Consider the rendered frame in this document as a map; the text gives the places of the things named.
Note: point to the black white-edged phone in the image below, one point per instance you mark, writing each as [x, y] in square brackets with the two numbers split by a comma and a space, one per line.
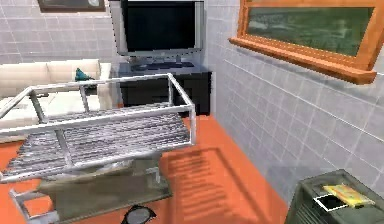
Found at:
[330, 202]

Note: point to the black television cabinet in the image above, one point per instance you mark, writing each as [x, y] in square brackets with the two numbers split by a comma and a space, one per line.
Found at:
[186, 87]

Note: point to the silver flat television set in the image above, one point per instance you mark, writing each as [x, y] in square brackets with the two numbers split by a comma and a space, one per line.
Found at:
[160, 28]

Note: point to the silver metal coffee table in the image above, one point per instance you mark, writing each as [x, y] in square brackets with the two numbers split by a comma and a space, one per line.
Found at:
[100, 133]

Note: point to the black rimmed round object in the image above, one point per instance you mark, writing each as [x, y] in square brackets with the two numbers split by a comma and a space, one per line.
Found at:
[138, 215]

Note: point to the teal green figurine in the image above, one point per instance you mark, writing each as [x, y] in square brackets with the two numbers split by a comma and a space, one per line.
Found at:
[80, 76]

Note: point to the wooden framed window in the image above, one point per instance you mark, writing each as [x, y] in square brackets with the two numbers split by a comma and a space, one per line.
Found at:
[311, 31]

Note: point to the cream white sofa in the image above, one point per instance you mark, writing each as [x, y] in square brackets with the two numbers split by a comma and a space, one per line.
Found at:
[50, 75]

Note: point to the dark green side table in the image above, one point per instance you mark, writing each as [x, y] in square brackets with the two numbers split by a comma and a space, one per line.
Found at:
[313, 213]

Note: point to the yellow book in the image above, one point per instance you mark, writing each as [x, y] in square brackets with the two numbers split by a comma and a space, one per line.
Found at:
[348, 194]

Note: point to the dark framed wall picture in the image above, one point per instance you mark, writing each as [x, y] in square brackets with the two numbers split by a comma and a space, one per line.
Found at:
[71, 5]

